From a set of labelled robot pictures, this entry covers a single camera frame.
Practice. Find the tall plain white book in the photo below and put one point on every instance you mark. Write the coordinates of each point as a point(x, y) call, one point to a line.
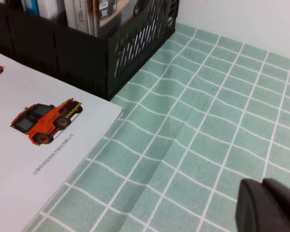
point(68, 12)

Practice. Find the thin white brochure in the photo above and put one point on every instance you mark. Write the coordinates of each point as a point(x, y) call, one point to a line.
point(90, 19)

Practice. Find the grey photo cover brochure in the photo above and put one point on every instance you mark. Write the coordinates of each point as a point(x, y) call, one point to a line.
point(116, 14)

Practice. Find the red and white brochure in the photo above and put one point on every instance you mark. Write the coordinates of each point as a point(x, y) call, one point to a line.
point(38, 181)

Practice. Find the white book blue logo spine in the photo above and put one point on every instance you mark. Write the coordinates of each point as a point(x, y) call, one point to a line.
point(81, 17)

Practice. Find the thick white orange band book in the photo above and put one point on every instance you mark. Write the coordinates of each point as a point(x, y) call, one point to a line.
point(50, 8)

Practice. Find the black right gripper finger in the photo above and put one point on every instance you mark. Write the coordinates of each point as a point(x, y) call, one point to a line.
point(263, 210)

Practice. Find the black plastic book holder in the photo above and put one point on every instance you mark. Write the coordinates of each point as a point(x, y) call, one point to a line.
point(75, 60)

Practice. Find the green white checked tablecloth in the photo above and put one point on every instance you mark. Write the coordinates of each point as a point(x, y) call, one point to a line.
point(195, 120)

